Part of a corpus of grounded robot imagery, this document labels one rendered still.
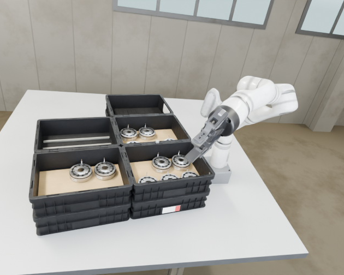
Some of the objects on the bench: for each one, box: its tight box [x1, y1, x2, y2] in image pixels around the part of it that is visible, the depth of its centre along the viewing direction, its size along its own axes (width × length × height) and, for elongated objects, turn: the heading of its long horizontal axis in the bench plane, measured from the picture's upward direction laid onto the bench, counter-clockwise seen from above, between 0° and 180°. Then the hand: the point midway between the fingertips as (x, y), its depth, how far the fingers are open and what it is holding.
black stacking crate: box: [32, 202, 132, 236], centre depth 128 cm, size 40×30×12 cm
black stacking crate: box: [129, 191, 210, 219], centre depth 142 cm, size 40×30×12 cm
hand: (194, 149), depth 61 cm, fingers open, 5 cm apart
